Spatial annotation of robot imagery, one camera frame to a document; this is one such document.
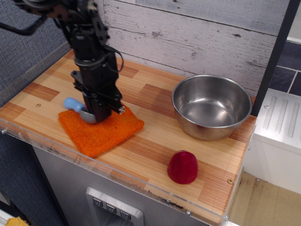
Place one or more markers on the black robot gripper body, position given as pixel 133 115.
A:
pixel 97 78

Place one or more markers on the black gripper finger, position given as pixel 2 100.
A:
pixel 89 113
pixel 102 111

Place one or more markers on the blue handled grey spoon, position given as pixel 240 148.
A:
pixel 78 107

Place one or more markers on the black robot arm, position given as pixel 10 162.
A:
pixel 87 36

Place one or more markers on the orange knitted towel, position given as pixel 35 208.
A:
pixel 95 139

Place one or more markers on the clear acrylic front guard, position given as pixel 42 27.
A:
pixel 208 217

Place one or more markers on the grey cabinet with dispenser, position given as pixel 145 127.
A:
pixel 93 197

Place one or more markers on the red plastic fruit half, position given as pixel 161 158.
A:
pixel 183 167

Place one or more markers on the stainless steel bowl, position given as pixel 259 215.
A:
pixel 210 107

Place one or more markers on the yellow object at corner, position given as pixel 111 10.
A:
pixel 16 222

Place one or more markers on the white toy sink unit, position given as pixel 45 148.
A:
pixel 274 153

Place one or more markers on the black right frame post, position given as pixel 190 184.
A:
pixel 275 55

